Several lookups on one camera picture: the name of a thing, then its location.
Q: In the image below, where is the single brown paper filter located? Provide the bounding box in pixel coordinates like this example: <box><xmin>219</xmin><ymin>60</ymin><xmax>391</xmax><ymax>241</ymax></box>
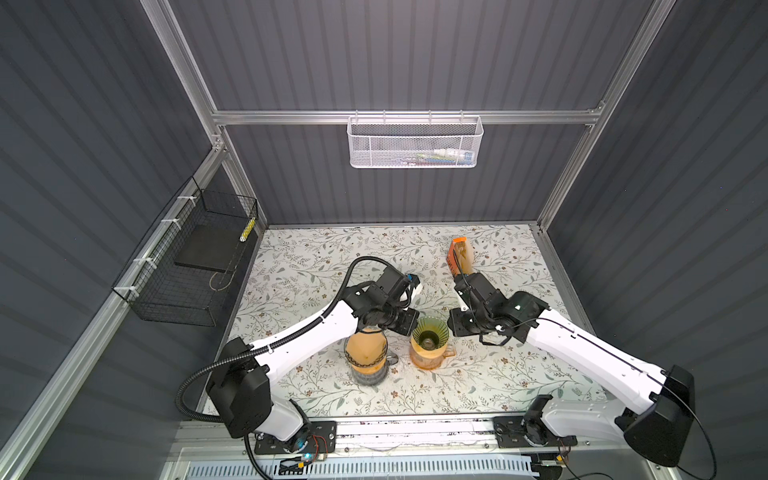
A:
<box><xmin>345</xmin><ymin>328</ymin><xmax>388</xmax><ymax>367</ymax></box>

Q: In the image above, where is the clear grey glass dripper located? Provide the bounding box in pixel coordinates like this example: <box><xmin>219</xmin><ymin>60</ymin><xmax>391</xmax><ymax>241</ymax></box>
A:
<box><xmin>343</xmin><ymin>328</ymin><xmax>390</xmax><ymax>371</ymax></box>

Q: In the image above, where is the green glass dripper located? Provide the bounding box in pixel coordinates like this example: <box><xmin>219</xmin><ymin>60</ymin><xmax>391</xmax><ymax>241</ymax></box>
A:
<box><xmin>411</xmin><ymin>317</ymin><xmax>450</xmax><ymax>351</ymax></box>

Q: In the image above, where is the orange glass pitcher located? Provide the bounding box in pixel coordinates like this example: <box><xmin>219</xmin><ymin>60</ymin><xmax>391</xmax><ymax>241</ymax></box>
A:
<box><xmin>409</xmin><ymin>346</ymin><xmax>456</xmax><ymax>370</ymax></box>

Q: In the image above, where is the orange coffee filter box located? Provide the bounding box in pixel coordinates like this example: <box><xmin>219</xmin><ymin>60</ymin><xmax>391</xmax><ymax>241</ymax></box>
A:
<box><xmin>446</xmin><ymin>237</ymin><xmax>474</xmax><ymax>277</ymax></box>

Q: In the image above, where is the clear grey glass pitcher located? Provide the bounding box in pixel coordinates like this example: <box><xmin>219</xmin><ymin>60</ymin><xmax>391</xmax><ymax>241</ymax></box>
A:
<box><xmin>350</xmin><ymin>353</ymin><xmax>399</xmax><ymax>386</ymax></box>

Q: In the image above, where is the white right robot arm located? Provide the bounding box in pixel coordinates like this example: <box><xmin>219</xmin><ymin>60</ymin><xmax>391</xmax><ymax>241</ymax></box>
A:
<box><xmin>447</xmin><ymin>273</ymin><xmax>695</xmax><ymax>467</ymax></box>

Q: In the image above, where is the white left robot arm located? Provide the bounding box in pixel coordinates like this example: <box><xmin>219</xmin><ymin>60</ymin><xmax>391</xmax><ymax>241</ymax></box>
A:
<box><xmin>206</xmin><ymin>264</ymin><xmax>421</xmax><ymax>450</ymax></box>

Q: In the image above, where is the yellow marker in basket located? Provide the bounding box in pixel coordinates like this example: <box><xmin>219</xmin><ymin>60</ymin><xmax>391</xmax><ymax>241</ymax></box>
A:
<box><xmin>239</xmin><ymin>217</ymin><xmax>257</xmax><ymax>243</ymax></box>

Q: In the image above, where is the black pad in basket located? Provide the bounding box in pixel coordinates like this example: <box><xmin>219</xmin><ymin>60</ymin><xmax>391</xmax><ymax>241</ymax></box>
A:
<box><xmin>174</xmin><ymin>225</ymin><xmax>245</xmax><ymax>273</ymax></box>

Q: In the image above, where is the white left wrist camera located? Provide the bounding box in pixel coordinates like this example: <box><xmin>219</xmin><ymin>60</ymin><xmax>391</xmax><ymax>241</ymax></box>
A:
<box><xmin>402</xmin><ymin>274</ymin><xmax>423</xmax><ymax>300</ymax></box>

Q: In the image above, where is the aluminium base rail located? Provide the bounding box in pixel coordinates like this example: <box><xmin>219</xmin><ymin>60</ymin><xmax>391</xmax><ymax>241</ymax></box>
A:
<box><xmin>159</xmin><ymin>413</ymin><xmax>679</xmax><ymax>479</ymax></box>

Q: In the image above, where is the white wire mesh basket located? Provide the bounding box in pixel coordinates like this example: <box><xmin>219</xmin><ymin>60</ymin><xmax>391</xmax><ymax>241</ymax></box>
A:
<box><xmin>346</xmin><ymin>112</ymin><xmax>484</xmax><ymax>169</ymax></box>

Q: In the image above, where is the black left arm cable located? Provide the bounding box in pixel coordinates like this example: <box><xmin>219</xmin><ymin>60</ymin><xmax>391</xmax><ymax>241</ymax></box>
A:
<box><xmin>175</xmin><ymin>255</ymin><xmax>397</xmax><ymax>424</ymax></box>

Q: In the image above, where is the black wire basket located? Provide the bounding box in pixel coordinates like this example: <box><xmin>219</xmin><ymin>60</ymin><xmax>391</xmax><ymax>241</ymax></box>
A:
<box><xmin>113</xmin><ymin>181</ymin><xmax>259</xmax><ymax>327</ymax></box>

